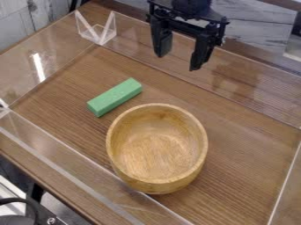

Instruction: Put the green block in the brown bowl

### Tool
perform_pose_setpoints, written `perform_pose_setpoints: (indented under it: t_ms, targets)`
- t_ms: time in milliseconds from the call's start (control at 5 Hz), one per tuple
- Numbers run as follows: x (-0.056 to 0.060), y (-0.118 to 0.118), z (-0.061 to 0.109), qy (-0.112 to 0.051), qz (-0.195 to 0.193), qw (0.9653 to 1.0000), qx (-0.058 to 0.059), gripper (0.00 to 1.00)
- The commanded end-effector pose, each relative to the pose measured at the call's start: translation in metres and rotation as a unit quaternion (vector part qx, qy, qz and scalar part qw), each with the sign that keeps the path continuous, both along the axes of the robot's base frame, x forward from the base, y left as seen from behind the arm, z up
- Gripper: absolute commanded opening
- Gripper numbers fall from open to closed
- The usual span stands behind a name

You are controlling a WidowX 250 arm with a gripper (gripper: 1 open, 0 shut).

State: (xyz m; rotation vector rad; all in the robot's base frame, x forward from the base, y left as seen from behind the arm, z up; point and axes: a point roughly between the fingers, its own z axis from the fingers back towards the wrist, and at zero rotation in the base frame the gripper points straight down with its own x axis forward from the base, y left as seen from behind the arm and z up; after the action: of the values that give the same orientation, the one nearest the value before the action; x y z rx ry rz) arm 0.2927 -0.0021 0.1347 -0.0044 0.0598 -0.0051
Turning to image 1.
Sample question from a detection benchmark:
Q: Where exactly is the green rectangular block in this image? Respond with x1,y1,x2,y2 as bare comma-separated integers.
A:
87,78,142,117

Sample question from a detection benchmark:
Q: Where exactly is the black cable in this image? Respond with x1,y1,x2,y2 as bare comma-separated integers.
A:
0,197,42,225

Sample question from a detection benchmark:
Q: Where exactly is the black metal table bracket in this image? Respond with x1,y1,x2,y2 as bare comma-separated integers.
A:
26,183,67,225

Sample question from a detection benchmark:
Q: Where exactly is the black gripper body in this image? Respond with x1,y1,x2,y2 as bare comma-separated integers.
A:
147,0,229,45

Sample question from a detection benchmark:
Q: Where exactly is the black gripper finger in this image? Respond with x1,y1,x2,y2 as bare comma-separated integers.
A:
150,17,173,57
190,33,216,71

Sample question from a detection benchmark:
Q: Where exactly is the brown wooden bowl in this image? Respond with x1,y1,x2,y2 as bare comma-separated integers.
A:
106,103,209,195

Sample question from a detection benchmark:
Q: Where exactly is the clear acrylic tray enclosure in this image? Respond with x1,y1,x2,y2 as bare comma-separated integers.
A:
0,5,301,225

